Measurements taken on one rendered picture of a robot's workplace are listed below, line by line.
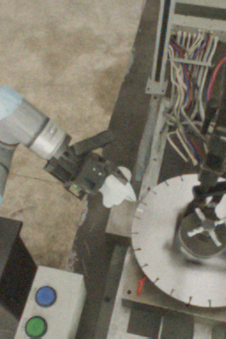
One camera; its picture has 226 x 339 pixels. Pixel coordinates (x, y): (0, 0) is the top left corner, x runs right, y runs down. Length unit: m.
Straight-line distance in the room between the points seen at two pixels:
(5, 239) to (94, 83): 1.61
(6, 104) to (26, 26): 2.29
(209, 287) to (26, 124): 0.50
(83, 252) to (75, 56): 1.86
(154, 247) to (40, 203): 1.24
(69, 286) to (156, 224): 0.25
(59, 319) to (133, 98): 0.84
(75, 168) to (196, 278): 0.35
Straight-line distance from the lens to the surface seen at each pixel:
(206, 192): 0.84
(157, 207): 0.89
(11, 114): 0.74
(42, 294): 0.87
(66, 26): 2.96
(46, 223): 1.95
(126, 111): 1.33
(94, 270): 1.04
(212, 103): 0.64
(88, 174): 0.76
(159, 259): 0.84
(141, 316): 1.00
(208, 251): 0.85
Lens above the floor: 1.73
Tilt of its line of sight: 63 degrees down
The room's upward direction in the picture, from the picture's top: 2 degrees counter-clockwise
